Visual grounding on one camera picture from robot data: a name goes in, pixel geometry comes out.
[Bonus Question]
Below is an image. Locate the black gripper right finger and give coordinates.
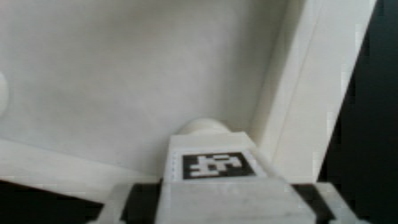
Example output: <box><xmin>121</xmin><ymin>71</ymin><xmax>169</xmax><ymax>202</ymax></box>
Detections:
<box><xmin>290</xmin><ymin>181</ymin><xmax>372</xmax><ymax>224</ymax></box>

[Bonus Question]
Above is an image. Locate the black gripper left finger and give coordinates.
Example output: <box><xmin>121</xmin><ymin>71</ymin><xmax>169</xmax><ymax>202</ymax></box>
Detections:
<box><xmin>87</xmin><ymin>182</ymin><xmax>166</xmax><ymax>224</ymax></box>

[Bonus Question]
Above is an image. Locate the white square tabletop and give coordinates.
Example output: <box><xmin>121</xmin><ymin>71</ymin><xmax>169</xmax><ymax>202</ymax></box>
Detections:
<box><xmin>0</xmin><ymin>0</ymin><xmax>377</xmax><ymax>201</ymax></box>

